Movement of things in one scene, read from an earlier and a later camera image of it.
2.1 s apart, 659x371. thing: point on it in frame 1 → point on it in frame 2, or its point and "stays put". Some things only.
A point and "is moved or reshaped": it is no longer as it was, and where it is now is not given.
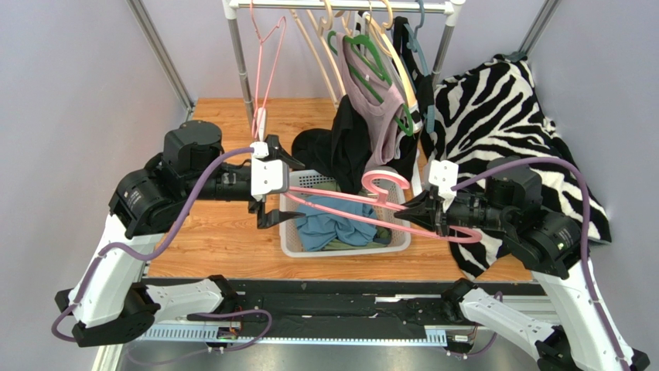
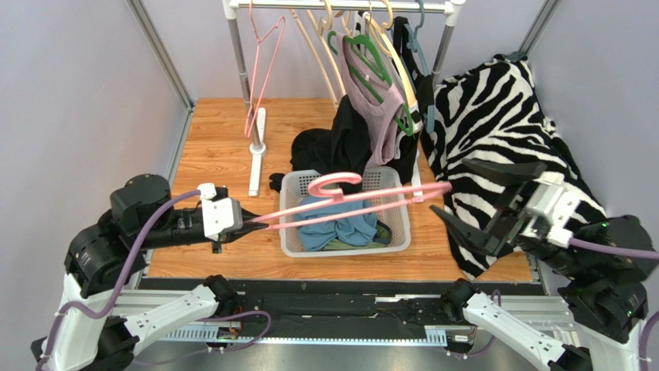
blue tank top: x=320 y=229 stays put
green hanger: x=367 y=50 stays put
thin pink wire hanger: x=285 y=18 is moved or reshaped
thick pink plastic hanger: x=293 y=194 → x=318 y=198
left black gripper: x=266 y=219 → x=233 y=233
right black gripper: x=440 y=215 → x=513 y=215
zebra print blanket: x=487 y=114 stays put
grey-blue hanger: x=414 y=41 stays put
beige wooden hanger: x=325 y=25 stays put
